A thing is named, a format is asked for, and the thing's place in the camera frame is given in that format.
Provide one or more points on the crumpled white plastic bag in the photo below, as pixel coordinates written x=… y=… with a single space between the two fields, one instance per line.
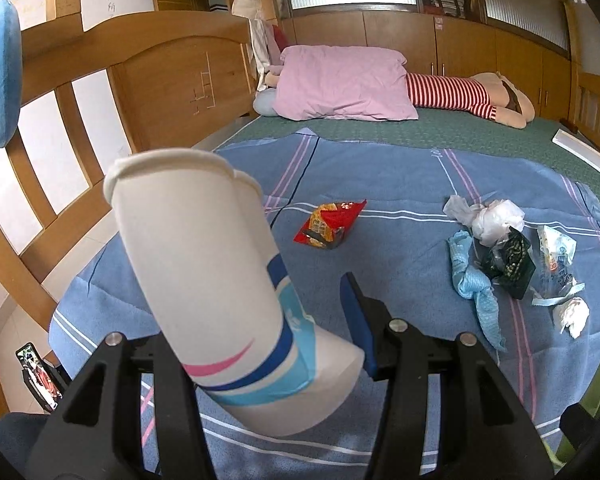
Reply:
x=497 y=220

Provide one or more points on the wooden footboard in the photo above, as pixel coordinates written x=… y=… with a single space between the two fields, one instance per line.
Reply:
x=597 y=105

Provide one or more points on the white hanging cloth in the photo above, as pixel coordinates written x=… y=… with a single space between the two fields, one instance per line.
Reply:
x=262 y=55

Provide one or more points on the white stuffed bag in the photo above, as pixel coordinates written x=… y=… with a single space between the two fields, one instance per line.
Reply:
x=245 y=2

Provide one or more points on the clear blue printed wrapper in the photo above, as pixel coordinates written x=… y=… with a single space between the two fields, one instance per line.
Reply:
x=557 y=255

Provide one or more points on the light blue cloth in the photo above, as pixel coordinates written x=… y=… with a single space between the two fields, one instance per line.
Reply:
x=472 y=285

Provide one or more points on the blue striped bedsheet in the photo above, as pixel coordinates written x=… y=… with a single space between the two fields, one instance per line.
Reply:
x=380 y=180

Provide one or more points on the pale blue paper strip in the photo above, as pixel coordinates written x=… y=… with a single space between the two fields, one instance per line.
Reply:
x=555 y=296

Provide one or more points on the light green plastic bag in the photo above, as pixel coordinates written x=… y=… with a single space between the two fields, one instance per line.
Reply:
x=597 y=390

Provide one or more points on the red snack packet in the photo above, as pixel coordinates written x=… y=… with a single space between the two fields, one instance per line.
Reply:
x=330 y=222

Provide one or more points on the phone with colourful screen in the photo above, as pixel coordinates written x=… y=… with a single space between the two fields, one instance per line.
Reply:
x=37 y=372

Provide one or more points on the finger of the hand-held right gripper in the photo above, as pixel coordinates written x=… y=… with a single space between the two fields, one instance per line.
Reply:
x=580 y=425

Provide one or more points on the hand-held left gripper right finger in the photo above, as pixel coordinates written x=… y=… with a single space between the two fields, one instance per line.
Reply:
x=356 y=310

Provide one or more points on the white flat board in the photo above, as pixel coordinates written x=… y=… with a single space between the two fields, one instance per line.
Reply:
x=587 y=150

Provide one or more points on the green bed mat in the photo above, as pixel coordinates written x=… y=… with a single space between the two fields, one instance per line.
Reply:
x=470 y=130

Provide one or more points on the wooden wall cabinets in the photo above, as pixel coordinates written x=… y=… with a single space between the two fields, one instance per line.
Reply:
x=380 y=35

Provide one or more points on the wooden headboard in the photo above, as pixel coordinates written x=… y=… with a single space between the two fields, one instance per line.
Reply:
x=145 y=70

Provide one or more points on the crumpled white tissue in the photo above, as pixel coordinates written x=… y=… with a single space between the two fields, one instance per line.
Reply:
x=572 y=317

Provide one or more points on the white paper cup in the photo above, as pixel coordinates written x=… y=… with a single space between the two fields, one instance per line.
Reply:
x=205 y=270

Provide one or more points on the dark green packet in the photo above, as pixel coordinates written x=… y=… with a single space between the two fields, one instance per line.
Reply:
x=510 y=265

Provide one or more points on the striped plush doll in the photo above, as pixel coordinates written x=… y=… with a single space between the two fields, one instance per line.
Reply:
x=450 y=92

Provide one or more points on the grey blue plush toy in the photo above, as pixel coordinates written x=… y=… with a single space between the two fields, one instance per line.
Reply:
x=266 y=102

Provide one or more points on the pink pillow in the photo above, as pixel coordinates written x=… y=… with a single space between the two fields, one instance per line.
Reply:
x=340 y=82

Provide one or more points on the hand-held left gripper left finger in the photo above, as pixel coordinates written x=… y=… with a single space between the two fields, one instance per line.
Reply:
x=172 y=395

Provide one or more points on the red cushion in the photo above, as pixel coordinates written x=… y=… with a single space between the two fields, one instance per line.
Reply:
x=279 y=39

